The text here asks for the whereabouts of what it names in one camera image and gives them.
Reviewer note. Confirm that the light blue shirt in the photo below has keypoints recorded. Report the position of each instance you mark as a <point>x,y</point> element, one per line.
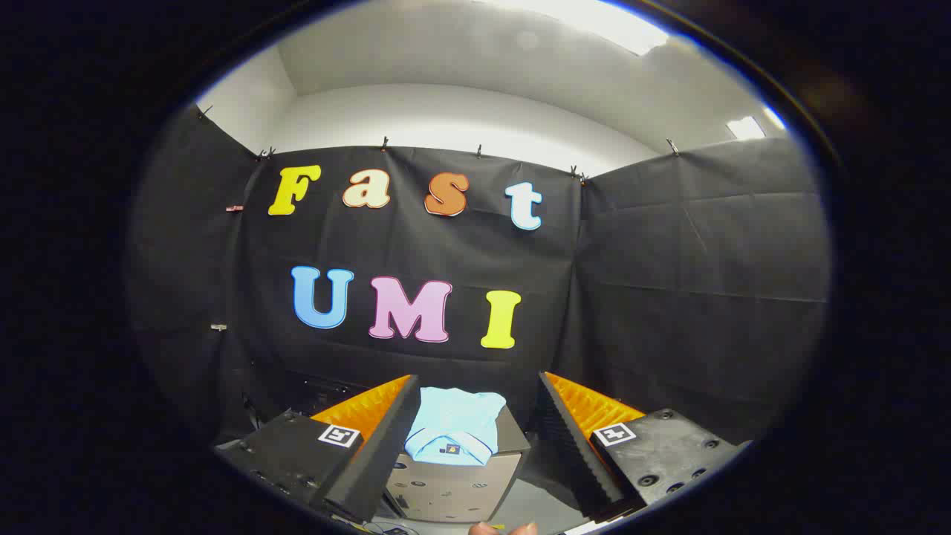
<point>453,416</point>

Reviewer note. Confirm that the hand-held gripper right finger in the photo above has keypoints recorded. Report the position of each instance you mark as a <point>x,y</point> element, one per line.
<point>568,446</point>

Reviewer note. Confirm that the row of black clips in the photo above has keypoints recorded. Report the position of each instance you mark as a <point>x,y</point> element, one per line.
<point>384,143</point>

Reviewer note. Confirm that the long ceiling light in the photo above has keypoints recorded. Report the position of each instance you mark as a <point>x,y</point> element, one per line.
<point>602,22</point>

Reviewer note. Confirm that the black backdrop cloth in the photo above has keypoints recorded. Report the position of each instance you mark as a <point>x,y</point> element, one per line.
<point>461,245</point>

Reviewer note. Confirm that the small ceiling light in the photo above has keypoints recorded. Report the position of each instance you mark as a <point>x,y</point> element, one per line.
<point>745,128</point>

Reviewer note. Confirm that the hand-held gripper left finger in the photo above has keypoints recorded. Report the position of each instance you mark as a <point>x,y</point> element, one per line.
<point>386,446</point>

